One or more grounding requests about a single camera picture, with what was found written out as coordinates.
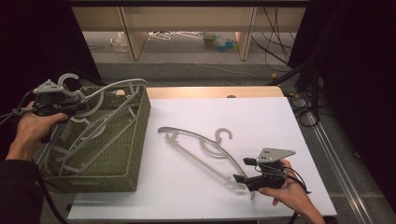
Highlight white wire hangers pile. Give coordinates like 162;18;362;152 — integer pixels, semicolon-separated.
147;30;204;42

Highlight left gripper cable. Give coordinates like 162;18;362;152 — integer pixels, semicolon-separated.
0;89;35;126

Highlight metal floor rail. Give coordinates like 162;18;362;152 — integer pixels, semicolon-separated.
306;111;376;224

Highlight grey plastic clothes hanger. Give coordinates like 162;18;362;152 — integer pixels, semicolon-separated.
38;73;149;171
157;125;256;201
55;88;141;175

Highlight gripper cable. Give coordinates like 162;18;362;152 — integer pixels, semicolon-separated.
255;164;312;196
0;89;35;126

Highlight bundle of black cables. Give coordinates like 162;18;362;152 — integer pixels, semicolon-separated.
250;6;323;128

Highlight colourful toys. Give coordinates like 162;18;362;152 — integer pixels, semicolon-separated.
202;32;239;53

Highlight white table cover sheet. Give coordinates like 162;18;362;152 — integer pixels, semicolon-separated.
67;96;338;221

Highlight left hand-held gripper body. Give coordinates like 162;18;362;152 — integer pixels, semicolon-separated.
32;78;70;119

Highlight clear plastic bag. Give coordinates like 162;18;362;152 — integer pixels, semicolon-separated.
109;31;129;53

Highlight person's left hand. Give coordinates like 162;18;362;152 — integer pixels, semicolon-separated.
6;100;69;163

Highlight green woven basket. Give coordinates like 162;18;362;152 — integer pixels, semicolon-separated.
36;85;152;194

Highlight black curtain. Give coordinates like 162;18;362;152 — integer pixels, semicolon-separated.
288;0;396;216
0;0;103;110

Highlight person's right hand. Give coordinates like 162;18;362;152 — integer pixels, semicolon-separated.
258;160;313;215

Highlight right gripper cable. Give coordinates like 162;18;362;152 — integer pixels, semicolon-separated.
255;164;312;196

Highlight beige desk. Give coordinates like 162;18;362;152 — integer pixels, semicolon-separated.
71;6;308;62

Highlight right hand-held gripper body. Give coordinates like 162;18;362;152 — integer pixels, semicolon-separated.
246;147;297;191

